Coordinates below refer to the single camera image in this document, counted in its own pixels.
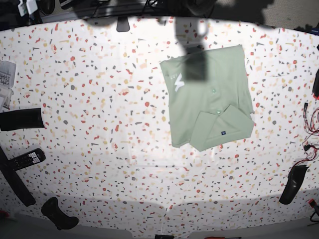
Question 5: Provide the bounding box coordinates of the grey monitor stand foot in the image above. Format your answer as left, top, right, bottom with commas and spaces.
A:
116, 16, 130, 32

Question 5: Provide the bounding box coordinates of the long black bar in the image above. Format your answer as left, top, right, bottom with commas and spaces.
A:
0, 148, 36, 207

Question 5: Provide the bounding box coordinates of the black game controller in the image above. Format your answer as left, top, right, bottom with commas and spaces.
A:
41, 197, 79, 230

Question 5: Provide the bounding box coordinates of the red and black wire bundle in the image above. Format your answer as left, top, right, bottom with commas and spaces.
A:
291, 102, 319, 172

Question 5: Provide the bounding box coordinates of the small red clip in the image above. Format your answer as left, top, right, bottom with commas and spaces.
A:
309, 199, 317, 208

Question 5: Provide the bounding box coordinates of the black cylinder roll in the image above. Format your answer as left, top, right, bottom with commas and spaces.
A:
0, 108, 45, 131

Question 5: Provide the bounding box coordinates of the light green T-shirt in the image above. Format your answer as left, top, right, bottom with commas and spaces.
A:
160, 45, 254, 151

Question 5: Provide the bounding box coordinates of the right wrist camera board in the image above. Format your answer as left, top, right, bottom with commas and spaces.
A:
17, 0, 38, 17

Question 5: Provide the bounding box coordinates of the black curved handle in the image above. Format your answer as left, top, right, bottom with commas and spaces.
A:
279, 165, 308, 205

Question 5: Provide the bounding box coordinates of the black TV remote control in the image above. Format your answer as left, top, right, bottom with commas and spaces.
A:
8, 148, 46, 171

